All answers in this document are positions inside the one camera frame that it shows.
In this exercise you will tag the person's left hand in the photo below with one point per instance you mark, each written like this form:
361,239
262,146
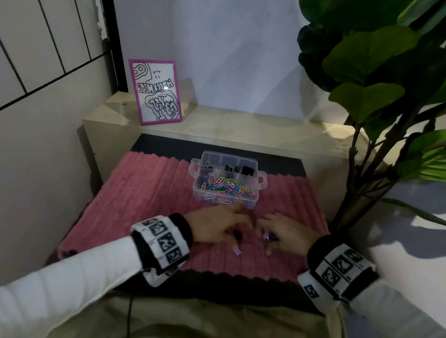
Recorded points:
217,222

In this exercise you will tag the person's right hand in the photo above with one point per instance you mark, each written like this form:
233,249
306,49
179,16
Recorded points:
289,234

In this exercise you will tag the black binder clip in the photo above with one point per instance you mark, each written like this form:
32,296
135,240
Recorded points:
273,239
229,168
247,170
237,235

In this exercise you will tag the transparent storage box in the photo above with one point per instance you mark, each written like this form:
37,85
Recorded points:
223,199

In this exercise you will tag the pile of colourful paper clips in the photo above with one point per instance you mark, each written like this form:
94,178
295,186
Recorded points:
227,187

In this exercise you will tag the person's left forearm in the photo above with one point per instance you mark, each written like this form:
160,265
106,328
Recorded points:
44,291

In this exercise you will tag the person's olive trousers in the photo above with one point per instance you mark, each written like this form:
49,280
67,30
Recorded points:
200,329

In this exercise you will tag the black left wristband with markers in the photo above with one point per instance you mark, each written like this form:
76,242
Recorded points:
160,242

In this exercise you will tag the black wristband with markers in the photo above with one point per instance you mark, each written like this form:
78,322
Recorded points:
160,242
340,268

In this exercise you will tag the black right wristband with markers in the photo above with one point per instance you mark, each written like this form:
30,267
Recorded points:
340,268

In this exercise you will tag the pink ribbed mat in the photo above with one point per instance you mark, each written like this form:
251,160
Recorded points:
140,193

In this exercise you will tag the beige wooden shelf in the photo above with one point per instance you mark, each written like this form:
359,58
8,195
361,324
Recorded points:
259,129

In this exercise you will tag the pink framed drawing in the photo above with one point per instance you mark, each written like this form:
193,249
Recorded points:
155,93

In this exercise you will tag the green leafy plant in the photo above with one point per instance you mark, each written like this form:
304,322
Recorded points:
369,51

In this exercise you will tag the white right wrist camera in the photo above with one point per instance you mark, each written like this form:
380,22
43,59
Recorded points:
315,291

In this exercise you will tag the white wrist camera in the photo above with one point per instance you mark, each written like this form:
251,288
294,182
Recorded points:
156,277
315,291

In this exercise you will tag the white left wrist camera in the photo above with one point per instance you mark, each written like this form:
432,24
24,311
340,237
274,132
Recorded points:
156,277

